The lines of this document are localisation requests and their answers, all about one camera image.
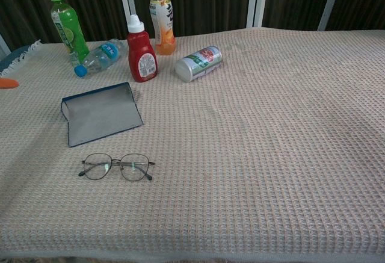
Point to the clear water bottle blue cap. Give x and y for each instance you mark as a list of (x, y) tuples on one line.
[(102, 55)]

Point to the white drink can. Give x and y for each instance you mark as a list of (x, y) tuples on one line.
[(198, 63)]

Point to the teal blue table mat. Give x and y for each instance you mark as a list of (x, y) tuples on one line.
[(12, 56)]

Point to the green drink bottle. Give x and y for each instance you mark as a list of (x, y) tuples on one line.
[(70, 31)]

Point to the beige waffle weave cloth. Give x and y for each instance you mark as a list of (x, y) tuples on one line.
[(240, 139)]

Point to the dark brown slatted panel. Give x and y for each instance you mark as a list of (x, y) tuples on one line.
[(30, 4), (364, 1), (204, 1), (294, 1)]

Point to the thin metal eyeglasses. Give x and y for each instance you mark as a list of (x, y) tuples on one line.
[(116, 162)]

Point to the red ketchup bottle white cap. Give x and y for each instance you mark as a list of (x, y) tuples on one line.
[(141, 55)]

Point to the blue rectangular box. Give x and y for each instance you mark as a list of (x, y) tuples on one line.
[(102, 112)]

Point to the orange juice bottle black cap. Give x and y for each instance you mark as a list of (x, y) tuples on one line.
[(164, 28)]

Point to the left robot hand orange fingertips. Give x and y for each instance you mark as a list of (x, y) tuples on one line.
[(7, 83)]

